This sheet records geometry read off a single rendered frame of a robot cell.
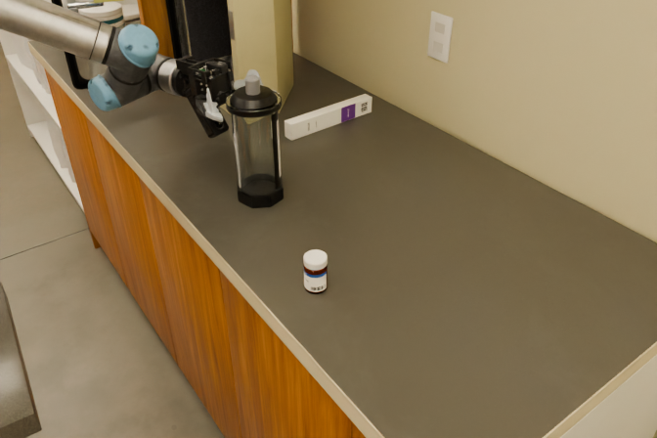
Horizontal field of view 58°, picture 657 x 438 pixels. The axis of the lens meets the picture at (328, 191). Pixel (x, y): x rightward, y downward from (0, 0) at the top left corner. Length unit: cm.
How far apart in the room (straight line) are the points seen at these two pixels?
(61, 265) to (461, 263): 199
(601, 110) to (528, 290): 41
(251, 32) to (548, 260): 86
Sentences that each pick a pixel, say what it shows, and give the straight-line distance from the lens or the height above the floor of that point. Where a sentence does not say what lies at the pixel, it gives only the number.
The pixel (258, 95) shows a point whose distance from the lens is 116.
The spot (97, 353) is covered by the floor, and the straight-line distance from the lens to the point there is 235.
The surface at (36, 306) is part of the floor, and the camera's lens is 262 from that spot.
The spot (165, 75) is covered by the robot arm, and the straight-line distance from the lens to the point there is 132.
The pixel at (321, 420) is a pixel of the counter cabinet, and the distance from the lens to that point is 112.
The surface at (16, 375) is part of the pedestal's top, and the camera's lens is 103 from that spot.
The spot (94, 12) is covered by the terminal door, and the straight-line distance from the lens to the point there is 171.
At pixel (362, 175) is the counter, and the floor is 94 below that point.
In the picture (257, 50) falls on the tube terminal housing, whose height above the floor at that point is 113.
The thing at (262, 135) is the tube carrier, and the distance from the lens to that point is 116.
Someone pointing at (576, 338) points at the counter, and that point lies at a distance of 104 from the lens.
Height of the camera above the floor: 165
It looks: 34 degrees down
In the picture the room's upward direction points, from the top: straight up
